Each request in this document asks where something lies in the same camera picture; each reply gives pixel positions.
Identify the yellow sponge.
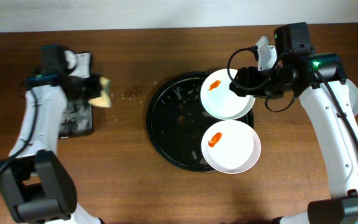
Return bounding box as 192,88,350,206
88,77,111,108

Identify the pinkish white plate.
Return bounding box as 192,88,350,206
201,120,261,174

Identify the light blue-grey plate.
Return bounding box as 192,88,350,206
346,79,358,116

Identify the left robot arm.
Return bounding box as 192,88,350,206
0,45,103,223

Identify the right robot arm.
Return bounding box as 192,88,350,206
229,22,358,223

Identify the black rectangular tray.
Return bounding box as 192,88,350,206
57,63,94,140

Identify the round black tray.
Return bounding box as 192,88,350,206
146,72,254,172

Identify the white plate top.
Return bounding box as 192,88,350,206
200,68,255,120

